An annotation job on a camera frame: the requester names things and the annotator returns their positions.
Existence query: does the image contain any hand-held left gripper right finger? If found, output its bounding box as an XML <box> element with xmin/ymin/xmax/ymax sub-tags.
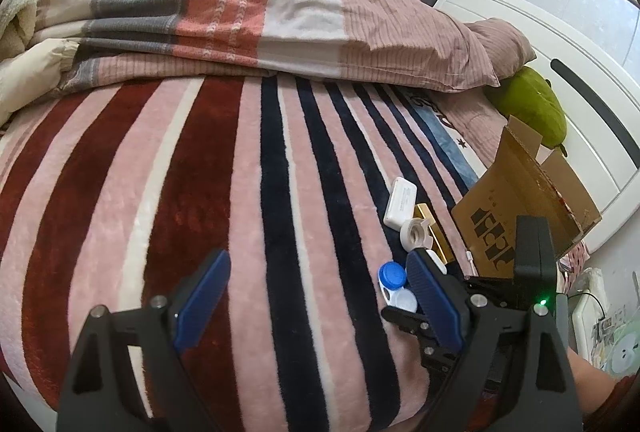
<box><xmin>406</xmin><ymin>251</ymin><xmax>585</xmax><ymax>432</ymax></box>

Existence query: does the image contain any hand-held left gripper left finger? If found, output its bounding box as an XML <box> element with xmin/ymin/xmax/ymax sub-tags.
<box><xmin>56</xmin><ymin>248</ymin><xmax>232</xmax><ymax>432</ymax></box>

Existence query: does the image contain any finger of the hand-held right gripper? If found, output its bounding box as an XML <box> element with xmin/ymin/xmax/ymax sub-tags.
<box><xmin>415</xmin><ymin>248</ymin><xmax>518</xmax><ymax>298</ymax></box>
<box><xmin>381</xmin><ymin>306</ymin><xmax>456</xmax><ymax>372</ymax></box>

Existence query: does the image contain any blue white contact lens case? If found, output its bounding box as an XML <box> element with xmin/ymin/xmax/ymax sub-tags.
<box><xmin>377</xmin><ymin>261</ymin><xmax>418</xmax><ymax>314</ymax></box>

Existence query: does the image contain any cardboard box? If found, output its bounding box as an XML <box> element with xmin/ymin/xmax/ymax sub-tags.
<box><xmin>451</xmin><ymin>114</ymin><xmax>602</xmax><ymax>280</ymax></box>

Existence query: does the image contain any gold rectangular box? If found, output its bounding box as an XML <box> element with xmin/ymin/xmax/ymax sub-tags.
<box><xmin>413</xmin><ymin>203</ymin><xmax>457</xmax><ymax>265</ymax></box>

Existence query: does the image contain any person's right forearm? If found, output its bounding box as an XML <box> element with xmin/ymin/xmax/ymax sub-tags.
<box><xmin>567</xmin><ymin>349</ymin><xmax>632</xmax><ymax>432</ymax></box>

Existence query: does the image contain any white round cap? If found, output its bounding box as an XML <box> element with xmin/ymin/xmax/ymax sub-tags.
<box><xmin>403</xmin><ymin>218</ymin><xmax>434</xmax><ymax>254</ymax></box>

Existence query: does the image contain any white rectangular case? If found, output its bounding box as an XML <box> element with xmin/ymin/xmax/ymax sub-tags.
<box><xmin>384</xmin><ymin>177</ymin><xmax>418</xmax><ymax>232</ymax></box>

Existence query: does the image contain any striped fleece blanket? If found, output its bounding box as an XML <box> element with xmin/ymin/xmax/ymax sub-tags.
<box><xmin>0</xmin><ymin>74</ymin><xmax>481</xmax><ymax>432</ymax></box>

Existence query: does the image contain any pink bedsheet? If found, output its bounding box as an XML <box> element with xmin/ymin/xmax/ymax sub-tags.
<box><xmin>447</xmin><ymin>99</ymin><xmax>511</xmax><ymax>173</ymax></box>

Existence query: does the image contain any green plush toy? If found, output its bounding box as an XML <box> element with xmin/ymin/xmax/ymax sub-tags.
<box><xmin>487</xmin><ymin>66</ymin><xmax>568</xmax><ymax>150</ymax></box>

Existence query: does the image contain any blue star printed cloth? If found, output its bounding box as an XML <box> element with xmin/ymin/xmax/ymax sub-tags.
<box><xmin>400</xmin><ymin>89</ymin><xmax>483</xmax><ymax>193</ymax></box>

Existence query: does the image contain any pink striped pillow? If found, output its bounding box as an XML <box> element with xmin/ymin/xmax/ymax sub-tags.
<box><xmin>465</xmin><ymin>18</ymin><xmax>537</xmax><ymax>85</ymax></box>

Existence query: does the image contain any white headboard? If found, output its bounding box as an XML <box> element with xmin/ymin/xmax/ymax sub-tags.
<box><xmin>434</xmin><ymin>0</ymin><xmax>640</xmax><ymax>258</ymax></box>

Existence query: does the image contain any plaid folded quilt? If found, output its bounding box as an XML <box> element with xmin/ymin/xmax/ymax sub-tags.
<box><xmin>30</xmin><ymin>0</ymin><xmax>501</xmax><ymax>93</ymax></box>

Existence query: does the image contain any cream fluffy blanket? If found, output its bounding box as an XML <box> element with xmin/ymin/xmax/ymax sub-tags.
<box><xmin>0</xmin><ymin>0</ymin><xmax>81</xmax><ymax>123</ymax></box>

